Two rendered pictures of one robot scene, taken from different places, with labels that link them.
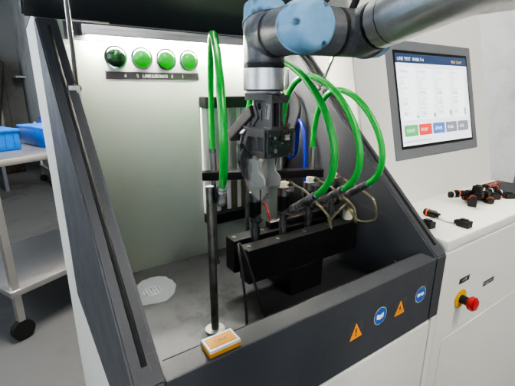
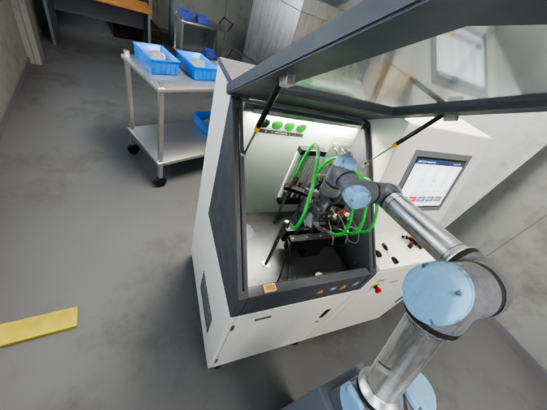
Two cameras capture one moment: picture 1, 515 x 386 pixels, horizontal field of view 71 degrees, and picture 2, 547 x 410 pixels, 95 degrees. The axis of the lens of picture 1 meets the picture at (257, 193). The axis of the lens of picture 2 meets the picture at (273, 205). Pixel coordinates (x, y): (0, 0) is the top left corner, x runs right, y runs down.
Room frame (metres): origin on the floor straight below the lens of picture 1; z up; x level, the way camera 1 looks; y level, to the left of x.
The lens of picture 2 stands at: (-0.11, 0.17, 1.82)
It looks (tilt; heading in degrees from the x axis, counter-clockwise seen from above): 40 degrees down; 359
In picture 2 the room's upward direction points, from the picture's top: 23 degrees clockwise
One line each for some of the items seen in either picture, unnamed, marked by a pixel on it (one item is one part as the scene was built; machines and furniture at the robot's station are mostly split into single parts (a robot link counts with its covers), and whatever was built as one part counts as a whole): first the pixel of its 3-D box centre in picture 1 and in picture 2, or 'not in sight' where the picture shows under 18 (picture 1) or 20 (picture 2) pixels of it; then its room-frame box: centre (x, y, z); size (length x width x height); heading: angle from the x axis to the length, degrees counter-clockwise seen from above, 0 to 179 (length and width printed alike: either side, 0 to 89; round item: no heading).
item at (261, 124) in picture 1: (265, 125); (322, 204); (0.69, -0.02, 1.24); 0.09 x 0.08 x 0.12; 34
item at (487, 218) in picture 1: (474, 207); (411, 246); (1.03, -0.66, 0.96); 0.70 x 0.22 x 0.03; 124
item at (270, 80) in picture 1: (264, 81); (331, 188); (0.70, -0.01, 1.32); 0.08 x 0.08 x 0.05
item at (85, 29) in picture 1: (197, 39); (311, 119); (0.98, 0.15, 1.43); 0.54 x 0.03 x 0.02; 124
